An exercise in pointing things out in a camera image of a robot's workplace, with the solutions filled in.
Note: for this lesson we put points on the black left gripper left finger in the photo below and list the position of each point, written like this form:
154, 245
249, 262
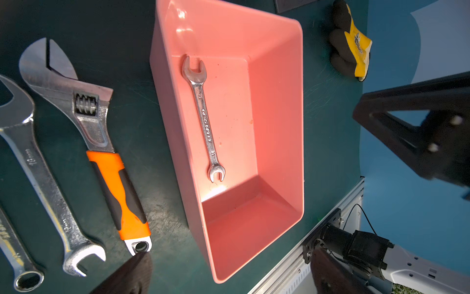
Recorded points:
133, 277

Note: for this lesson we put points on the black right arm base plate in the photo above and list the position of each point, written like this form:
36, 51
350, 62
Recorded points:
333, 219

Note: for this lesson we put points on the pink plastic storage box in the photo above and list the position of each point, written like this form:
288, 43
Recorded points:
254, 98

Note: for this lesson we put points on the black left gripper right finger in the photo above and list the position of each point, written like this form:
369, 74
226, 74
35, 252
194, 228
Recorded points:
330, 277

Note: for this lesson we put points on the large silver combination wrench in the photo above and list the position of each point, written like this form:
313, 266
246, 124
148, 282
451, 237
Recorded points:
17, 128

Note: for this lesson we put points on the yellow black work glove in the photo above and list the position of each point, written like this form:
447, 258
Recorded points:
351, 55

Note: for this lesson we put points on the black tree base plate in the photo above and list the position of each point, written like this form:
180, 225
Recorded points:
283, 6

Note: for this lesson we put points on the aluminium front rail platform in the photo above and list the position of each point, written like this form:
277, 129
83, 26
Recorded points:
293, 274

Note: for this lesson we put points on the orange handled adjustable wrench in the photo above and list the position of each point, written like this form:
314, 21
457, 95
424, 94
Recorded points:
46, 69

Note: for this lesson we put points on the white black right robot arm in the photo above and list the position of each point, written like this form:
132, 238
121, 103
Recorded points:
427, 125

